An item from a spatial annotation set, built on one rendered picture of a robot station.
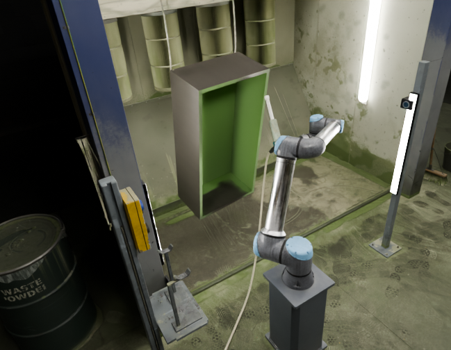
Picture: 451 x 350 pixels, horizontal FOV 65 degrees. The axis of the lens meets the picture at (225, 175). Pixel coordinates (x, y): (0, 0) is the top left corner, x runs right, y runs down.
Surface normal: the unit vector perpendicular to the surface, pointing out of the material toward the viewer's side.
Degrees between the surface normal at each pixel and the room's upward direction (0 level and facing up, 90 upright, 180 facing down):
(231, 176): 12
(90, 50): 90
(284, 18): 90
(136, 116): 57
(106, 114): 90
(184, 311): 0
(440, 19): 90
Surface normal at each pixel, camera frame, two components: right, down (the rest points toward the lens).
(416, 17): -0.85, 0.33
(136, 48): 0.52, 0.41
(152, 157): 0.39, -0.11
